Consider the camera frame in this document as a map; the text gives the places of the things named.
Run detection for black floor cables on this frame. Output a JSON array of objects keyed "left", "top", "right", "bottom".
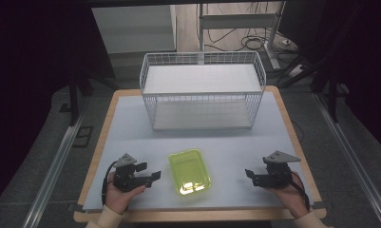
[{"left": 206, "top": 3, "right": 301, "bottom": 65}]

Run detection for white power strip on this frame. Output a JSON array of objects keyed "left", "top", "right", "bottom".
[{"left": 287, "top": 63, "right": 306, "bottom": 79}]

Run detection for person's left hand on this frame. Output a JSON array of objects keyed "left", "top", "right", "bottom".
[{"left": 105, "top": 171, "right": 147, "bottom": 216}]

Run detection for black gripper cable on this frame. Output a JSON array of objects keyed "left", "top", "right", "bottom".
[
  {"left": 290, "top": 170, "right": 312, "bottom": 213},
  {"left": 101, "top": 161, "right": 118, "bottom": 206}
]

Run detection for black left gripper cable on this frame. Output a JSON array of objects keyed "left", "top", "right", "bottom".
[{"left": 101, "top": 161, "right": 118, "bottom": 206}]

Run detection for person's right hand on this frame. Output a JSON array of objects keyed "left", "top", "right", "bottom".
[{"left": 263, "top": 171, "right": 310, "bottom": 220}]

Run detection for green plastic tray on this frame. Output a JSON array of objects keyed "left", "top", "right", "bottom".
[{"left": 167, "top": 148, "right": 212, "bottom": 197}]

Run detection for grey metal desk frame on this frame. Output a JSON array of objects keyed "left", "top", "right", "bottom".
[{"left": 197, "top": 1, "right": 287, "bottom": 70}]

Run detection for white wire basket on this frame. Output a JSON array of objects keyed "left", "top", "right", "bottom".
[{"left": 139, "top": 50, "right": 267, "bottom": 131}]

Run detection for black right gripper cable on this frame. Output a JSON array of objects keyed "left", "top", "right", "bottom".
[{"left": 290, "top": 170, "right": 312, "bottom": 213}]

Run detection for metal floor rail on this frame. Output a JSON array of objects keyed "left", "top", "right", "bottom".
[
  {"left": 21, "top": 98, "right": 91, "bottom": 228},
  {"left": 313, "top": 91, "right": 381, "bottom": 227}
]

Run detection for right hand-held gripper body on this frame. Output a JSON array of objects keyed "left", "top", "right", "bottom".
[{"left": 262, "top": 150, "right": 302, "bottom": 190}]

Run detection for white cabinet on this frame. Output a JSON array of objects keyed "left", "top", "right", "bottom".
[{"left": 91, "top": 4, "right": 178, "bottom": 55}]

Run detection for dark metal stand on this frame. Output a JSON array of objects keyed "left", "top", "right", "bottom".
[
  {"left": 281, "top": 3, "right": 363, "bottom": 124},
  {"left": 66, "top": 60, "right": 120, "bottom": 127}
]

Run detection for black floor plate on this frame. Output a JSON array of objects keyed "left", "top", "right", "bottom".
[{"left": 72, "top": 125, "right": 94, "bottom": 148}]

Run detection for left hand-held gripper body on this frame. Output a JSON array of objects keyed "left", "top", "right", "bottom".
[{"left": 112, "top": 153, "right": 155, "bottom": 193}]

